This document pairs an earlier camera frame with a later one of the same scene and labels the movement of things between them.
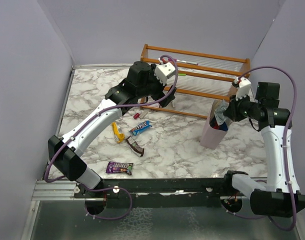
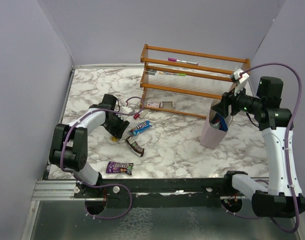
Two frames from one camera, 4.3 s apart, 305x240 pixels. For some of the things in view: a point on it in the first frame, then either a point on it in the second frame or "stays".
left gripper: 161,94 -> 118,132
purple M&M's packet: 119,167 stays
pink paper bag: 211,137 stays
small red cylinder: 136,115 stays
